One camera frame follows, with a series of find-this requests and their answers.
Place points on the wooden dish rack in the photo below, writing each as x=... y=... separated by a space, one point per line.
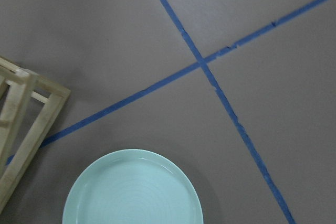
x=30 y=104

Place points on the light green plate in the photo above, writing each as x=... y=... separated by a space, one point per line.
x=132 y=186

